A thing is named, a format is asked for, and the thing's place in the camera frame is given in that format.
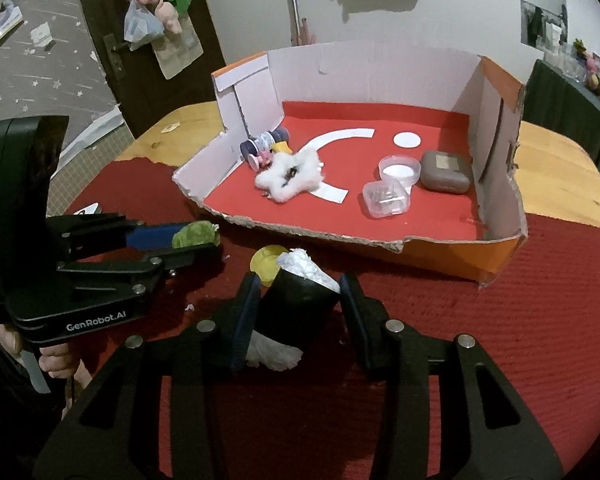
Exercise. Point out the orange cardboard box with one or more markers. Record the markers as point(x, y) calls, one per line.
point(380, 85)

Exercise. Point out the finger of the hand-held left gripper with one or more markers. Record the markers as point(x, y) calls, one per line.
point(190, 256)
point(150, 237)

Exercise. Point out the white fluffy star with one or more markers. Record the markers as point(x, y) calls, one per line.
point(290, 180)

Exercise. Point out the green yarn pom-pom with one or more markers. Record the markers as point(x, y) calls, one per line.
point(195, 234)

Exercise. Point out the grey-brown rounded case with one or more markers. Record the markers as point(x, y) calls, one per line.
point(445, 172)

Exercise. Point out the blonde doll figurine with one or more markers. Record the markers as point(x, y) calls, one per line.
point(265, 159)

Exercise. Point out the white square charger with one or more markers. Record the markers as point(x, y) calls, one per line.
point(87, 208)

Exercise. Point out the yellow plastic cap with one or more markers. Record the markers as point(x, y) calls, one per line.
point(262, 262)

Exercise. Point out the side table with dark cloth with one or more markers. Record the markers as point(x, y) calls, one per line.
point(570, 100)

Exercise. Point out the small purple bottle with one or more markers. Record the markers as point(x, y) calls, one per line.
point(275, 136)

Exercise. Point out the small paper scrap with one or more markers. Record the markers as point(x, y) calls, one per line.
point(170, 127)

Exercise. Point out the row of bottles and jars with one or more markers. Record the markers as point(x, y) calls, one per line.
point(595, 70)

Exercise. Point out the wall mirror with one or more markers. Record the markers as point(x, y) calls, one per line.
point(542, 5)

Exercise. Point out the grey stick with orange tip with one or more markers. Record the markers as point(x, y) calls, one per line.
point(295, 10)

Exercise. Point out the translucent plastic bag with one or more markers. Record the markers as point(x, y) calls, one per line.
point(140, 27)

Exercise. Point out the hanging paper pouch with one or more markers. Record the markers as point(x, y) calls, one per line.
point(177, 55)

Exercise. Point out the dark brown door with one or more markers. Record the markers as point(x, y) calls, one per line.
point(180, 100)

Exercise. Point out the clear round plastic container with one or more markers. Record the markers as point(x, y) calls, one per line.
point(400, 170)

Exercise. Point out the person's left hand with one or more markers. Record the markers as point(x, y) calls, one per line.
point(57, 364)

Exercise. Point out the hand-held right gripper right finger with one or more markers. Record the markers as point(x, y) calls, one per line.
point(355, 320)

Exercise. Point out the pink plush toy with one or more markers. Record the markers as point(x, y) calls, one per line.
point(157, 2)

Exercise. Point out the clear square plastic container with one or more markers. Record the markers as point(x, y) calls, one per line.
point(386, 200)

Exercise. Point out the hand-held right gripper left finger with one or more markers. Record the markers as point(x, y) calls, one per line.
point(242, 320)

